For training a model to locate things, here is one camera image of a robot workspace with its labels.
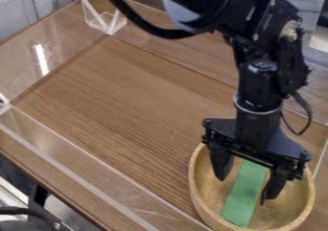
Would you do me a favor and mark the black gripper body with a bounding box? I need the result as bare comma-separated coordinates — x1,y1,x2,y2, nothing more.
202,118,313,180

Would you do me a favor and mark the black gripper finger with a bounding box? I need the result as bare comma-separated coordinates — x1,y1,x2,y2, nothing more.
259,168,288,204
209,148,234,181

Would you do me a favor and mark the green rectangular block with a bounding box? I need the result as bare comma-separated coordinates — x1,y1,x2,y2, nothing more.
221,161,266,228

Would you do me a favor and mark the brown wooden bowl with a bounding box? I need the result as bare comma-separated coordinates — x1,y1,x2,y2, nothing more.
189,144,314,231

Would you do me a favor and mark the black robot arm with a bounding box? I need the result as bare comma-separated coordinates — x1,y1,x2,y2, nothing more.
163,0,312,200

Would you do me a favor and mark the black metal table leg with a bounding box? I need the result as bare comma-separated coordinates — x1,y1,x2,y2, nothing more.
28,184,73,231

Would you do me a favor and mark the clear acrylic front wall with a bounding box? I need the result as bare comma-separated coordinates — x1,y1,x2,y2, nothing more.
0,94,210,231

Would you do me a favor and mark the clear acrylic corner bracket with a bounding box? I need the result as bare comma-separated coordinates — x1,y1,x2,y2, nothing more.
80,0,127,35

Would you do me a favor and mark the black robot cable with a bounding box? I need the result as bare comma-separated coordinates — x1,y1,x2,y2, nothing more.
99,0,206,40

